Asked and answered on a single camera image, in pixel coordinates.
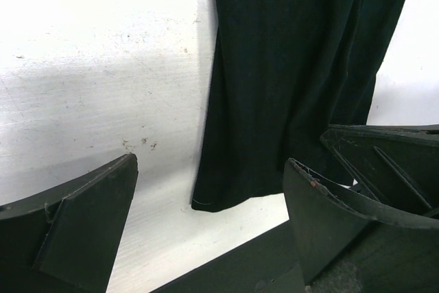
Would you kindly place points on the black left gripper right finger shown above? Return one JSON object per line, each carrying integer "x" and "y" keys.
{"x": 343, "y": 236}

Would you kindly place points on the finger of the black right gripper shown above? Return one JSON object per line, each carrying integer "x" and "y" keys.
{"x": 397, "y": 165}

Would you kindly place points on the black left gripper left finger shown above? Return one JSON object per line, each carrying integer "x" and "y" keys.
{"x": 65, "y": 239}

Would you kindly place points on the black t shirt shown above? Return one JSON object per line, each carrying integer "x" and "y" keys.
{"x": 283, "y": 72}

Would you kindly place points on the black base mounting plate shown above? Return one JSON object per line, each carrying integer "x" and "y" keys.
{"x": 267, "y": 263}

